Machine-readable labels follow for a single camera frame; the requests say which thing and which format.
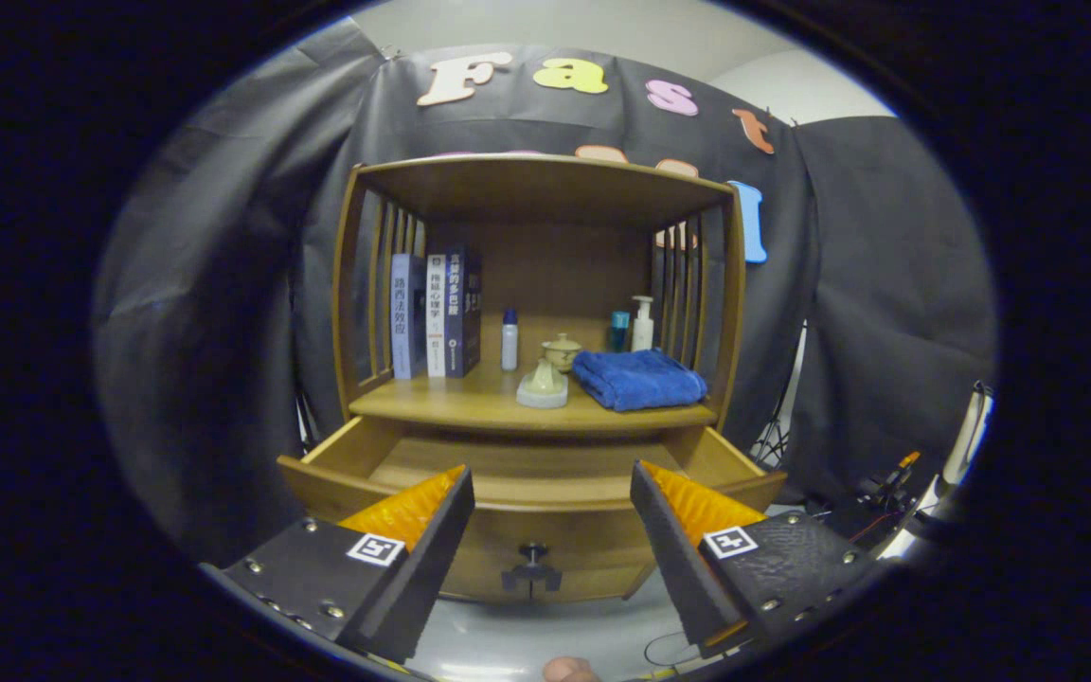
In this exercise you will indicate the black equipment with orange clip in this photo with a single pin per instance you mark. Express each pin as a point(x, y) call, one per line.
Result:
point(872, 511)

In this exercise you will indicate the dark blue book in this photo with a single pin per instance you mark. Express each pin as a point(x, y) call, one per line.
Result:
point(463, 313)

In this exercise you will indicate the teal bottle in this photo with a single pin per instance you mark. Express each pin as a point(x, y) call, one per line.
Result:
point(619, 332)

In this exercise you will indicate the wooden cabinet door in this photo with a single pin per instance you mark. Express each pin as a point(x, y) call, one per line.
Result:
point(470, 589)
point(602, 584)

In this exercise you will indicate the pale green soap dish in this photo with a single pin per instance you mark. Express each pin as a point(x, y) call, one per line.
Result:
point(544, 384)

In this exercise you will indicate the wooden drawer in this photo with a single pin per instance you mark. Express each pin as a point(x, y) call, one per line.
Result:
point(545, 526)

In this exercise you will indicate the wooden countertop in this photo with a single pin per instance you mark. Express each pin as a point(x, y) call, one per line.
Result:
point(470, 403)

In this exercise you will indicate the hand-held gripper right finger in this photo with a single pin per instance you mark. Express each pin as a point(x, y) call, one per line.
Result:
point(669, 559)

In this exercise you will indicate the white bottle with blue cap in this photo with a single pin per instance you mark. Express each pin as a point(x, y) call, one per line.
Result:
point(509, 346)

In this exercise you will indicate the black round drawer knob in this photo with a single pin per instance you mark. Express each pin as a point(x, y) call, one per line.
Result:
point(533, 551)

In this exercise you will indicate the white pump bottle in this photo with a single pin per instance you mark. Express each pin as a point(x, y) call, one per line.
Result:
point(642, 332)

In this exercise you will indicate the black backdrop cloth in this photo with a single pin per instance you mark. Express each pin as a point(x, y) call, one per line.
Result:
point(223, 284)

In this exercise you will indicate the light blue book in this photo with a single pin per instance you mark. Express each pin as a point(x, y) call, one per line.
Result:
point(402, 317)

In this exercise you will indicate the blue folded towel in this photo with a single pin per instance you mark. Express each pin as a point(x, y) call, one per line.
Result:
point(640, 379)

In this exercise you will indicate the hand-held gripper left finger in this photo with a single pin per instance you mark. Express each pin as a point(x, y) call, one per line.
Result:
point(432, 559)

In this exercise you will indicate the wooden cabinet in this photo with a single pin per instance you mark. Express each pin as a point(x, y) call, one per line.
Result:
point(545, 189)

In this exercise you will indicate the white spine book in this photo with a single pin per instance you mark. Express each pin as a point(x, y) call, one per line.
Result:
point(435, 317)

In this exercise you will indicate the white pole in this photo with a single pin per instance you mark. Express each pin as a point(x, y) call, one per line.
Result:
point(967, 436)

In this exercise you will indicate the beige lidded teacup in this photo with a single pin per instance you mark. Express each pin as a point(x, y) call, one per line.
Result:
point(563, 352)

